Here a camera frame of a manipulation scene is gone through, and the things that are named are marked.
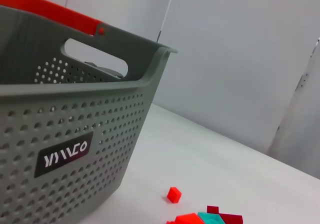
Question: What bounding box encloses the grey-green perforated storage bin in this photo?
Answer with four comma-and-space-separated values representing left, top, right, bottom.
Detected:
0, 5, 179, 224

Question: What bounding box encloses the dark red long brick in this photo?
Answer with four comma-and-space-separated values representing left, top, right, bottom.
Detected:
206, 205, 244, 224

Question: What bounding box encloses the white background post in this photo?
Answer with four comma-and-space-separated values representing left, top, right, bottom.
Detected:
266, 36, 320, 180

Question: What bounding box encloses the tiny orange-red brick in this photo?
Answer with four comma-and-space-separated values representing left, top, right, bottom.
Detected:
166, 186, 181, 205

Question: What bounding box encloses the orange-red slope brick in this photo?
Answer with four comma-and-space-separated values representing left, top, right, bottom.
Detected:
173, 212, 201, 224

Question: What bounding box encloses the teal flat toy brick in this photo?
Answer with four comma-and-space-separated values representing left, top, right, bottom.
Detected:
197, 211, 223, 224

